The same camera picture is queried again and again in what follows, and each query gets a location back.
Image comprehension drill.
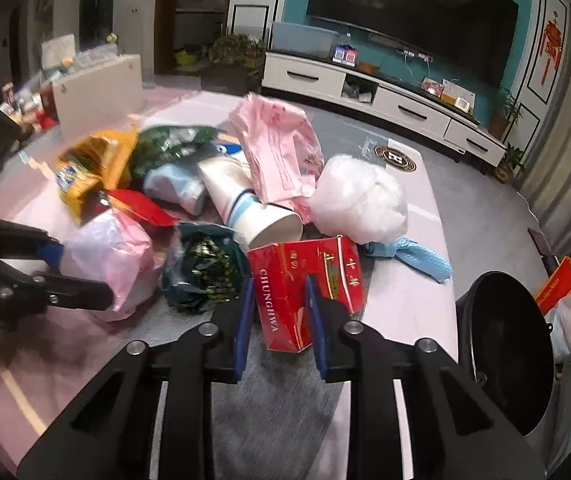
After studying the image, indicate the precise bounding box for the blue red box pair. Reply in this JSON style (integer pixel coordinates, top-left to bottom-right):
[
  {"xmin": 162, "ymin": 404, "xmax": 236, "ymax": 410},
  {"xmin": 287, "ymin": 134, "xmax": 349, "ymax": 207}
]
[{"xmin": 332, "ymin": 44, "xmax": 358, "ymax": 67}]

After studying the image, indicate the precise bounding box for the grey curtain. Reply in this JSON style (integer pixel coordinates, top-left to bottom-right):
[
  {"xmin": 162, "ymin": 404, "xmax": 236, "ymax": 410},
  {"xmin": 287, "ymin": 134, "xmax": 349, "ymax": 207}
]
[{"xmin": 514, "ymin": 4, "xmax": 571, "ymax": 261}]

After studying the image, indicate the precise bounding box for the blue white medicine box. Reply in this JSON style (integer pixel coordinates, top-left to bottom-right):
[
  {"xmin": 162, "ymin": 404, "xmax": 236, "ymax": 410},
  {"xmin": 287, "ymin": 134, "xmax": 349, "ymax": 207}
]
[{"xmin": 213, "ymin": 141, "xmax": 242, "ymax": 156}]

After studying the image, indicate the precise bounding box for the yellow chip bag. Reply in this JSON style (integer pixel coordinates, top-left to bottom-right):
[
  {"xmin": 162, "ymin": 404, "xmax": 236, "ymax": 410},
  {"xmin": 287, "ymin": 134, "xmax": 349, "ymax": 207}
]
[{"xmin": 54, "ymin": 129, "xmax": 138, "ymax": 226}]

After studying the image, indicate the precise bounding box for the pink knotted plastic bag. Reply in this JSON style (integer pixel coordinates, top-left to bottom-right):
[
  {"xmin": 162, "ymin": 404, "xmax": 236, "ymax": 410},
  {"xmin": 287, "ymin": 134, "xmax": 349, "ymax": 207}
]
[{"xmin": 60, "ymin": 209, "xmax": 163, "ymax": 322}]

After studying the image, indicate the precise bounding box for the white framed card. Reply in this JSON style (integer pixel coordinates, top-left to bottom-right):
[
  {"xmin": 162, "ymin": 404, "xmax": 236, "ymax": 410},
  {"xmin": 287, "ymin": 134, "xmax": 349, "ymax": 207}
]
[{"xmin": 441, "ymin": 79, "xmax": 476, "ymax": 115}]

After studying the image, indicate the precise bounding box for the dark teal foil bag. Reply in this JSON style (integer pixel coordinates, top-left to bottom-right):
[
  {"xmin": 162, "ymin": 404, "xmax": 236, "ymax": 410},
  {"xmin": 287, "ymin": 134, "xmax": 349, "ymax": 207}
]
[{"xmin": 160, "ymin": 221, "xmax": 250, "ymax": 312}]

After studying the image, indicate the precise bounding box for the potted plant by doorway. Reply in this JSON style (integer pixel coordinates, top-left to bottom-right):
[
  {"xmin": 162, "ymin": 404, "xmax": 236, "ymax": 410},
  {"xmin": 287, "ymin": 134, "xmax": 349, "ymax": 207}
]
[{"xmin": 201, "ymin": 34, "xmax": 266, "ymax": 96}]

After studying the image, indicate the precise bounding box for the pink printed plastic bag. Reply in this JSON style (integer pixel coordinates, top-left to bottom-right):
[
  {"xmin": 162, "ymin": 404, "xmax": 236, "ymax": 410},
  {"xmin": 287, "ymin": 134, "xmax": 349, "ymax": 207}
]
[{"xmin": 229, "ymin": 93, "xmax": 325, "ymax": 224}]

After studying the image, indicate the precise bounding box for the red chinese knot decoration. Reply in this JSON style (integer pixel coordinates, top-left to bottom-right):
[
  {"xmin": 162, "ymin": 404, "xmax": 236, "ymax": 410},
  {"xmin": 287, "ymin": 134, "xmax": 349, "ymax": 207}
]
[{"xmin": 539, "ymin": 11, "xmax": 563, "ymax": 86}]

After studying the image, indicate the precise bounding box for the potted plant on cabinet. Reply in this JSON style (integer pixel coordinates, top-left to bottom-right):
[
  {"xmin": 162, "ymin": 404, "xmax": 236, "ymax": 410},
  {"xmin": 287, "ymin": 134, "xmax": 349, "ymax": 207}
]
[{"xmin": 488, "ymin": 87, "xmax": 522, "ymax": 141}]

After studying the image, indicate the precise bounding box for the green snack bag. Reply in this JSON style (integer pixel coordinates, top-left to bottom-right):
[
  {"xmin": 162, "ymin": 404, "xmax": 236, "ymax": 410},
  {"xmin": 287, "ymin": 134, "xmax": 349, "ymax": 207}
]
[{"xmin": 129, "ymin": 125, "xmax": 220, "ymax": 180}]

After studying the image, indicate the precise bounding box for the red orange paper bag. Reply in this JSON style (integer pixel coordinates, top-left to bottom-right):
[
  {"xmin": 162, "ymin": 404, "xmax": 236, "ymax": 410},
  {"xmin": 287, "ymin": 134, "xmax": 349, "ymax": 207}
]
[{"xmin": 534, "ymin": 257, "xmax": 571, "ymax": 315}]

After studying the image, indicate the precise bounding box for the potted plant on floor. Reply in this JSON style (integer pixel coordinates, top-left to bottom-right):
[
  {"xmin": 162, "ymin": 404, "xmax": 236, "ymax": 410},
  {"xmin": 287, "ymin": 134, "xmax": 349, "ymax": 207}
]
[{"xmin": 494, "ymin": 143, "xmax": 524, "ymax": 184}]

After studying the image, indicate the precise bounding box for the black trash bucket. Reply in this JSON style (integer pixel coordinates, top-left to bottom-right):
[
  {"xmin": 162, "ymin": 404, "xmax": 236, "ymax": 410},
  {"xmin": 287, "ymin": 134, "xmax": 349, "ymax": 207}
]
[{"xmin": 456, "ymin": 271, "xmax": 555, "ymax": 437}]

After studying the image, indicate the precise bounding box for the red cigarette carton box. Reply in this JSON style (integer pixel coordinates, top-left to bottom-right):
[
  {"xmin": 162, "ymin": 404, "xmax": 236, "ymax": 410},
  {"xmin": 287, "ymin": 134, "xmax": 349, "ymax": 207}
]
[{"xmin": 249, "ymin": 235, "xmax": 366, "ymax": 353}]

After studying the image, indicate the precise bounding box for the blue cleaning cloth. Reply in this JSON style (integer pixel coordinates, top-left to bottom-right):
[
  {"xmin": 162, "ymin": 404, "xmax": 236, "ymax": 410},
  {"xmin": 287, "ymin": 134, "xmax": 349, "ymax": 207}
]
[{"xmin": 360, "ymin": 237, "xmax": 453, "ymax": 283}]

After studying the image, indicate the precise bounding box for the white paper cup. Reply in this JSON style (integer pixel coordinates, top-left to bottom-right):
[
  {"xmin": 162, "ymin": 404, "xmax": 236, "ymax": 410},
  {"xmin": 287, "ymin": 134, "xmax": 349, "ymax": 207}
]
[{"xmin": 198, "ymin": 156, "xmax": 303, "ymax": 249}]

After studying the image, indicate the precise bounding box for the red foil snack wrapper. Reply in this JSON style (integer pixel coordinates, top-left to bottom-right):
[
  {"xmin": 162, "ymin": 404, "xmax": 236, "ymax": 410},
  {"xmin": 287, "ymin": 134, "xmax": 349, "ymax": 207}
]
[{"xmin": 103, "ymin": 188, "xmax": 179, "ymax": 228}]

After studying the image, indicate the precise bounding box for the white tv cabinet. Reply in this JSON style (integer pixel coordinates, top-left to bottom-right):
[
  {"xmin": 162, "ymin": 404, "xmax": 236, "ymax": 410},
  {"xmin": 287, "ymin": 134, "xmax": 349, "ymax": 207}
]
[{"xmin": 262, "ymin": 51, "xmax": 507, "ymax": 167}]

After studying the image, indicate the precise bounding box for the light blue face mask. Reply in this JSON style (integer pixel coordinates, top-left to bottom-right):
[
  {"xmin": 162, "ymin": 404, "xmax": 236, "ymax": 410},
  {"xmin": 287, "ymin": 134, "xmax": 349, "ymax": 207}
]
[{"xmin": 144, "ymin": 162, "xmax": 208, "ymax": 217}]

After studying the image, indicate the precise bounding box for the large black television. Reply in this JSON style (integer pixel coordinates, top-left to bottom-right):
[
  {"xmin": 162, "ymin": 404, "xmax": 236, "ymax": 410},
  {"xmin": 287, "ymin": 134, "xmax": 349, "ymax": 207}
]
[{"xmin": 307, "ymin": 0, "xmax": 519, "ymax": 87}]

